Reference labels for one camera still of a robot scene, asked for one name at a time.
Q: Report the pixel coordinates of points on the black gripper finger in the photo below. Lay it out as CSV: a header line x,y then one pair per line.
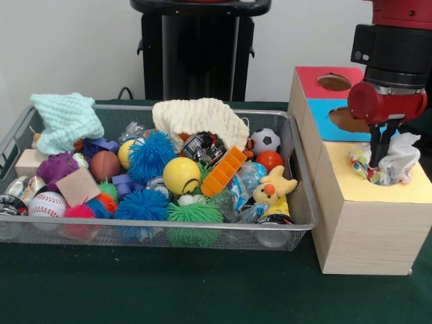
x,y
374,145
384,141

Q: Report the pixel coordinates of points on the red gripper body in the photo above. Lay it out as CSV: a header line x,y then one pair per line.
x,y
374,106

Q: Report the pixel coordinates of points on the white paper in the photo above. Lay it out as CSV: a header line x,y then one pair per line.
x,y
401,158

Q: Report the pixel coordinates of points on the cream knitted cloth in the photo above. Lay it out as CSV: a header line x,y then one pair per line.
x,y
202,116

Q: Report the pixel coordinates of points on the mint knitted cloth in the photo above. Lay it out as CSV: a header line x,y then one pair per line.
x,y
67,121

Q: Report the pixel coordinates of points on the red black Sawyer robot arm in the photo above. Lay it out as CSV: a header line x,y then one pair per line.
x,y
395,44

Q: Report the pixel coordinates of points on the wooden box with three holes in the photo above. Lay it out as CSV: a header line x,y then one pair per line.
x,y
368,236

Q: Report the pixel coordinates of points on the shallow mesh bin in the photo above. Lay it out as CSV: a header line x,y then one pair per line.
x,y
202,236

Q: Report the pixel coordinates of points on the green covered side table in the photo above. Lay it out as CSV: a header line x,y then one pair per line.
x,y
420,125

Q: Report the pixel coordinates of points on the black white soccer ball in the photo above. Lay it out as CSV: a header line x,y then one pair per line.
x,y
266,141

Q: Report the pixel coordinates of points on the yellow plush toy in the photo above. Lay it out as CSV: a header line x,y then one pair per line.
x,y
273,189

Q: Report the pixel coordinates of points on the orange plastic brick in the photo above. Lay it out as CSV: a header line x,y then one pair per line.
x,y
222,172

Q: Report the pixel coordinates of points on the green spiky ball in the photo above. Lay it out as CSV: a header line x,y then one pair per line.
x,y
192,214

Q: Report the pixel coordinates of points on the yellow ball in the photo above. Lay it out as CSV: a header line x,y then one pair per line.
x,y
180,173

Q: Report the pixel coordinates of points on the blue spiky ball with eyes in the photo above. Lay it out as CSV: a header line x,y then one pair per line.
x,y
152,157

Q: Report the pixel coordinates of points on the dark green tablecloth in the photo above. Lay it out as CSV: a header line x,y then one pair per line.
x,y
168,290

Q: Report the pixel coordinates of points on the white baseball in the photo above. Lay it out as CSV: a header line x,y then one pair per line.
x,y
47,204

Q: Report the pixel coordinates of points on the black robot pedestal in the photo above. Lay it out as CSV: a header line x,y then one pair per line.
x,y
202,50

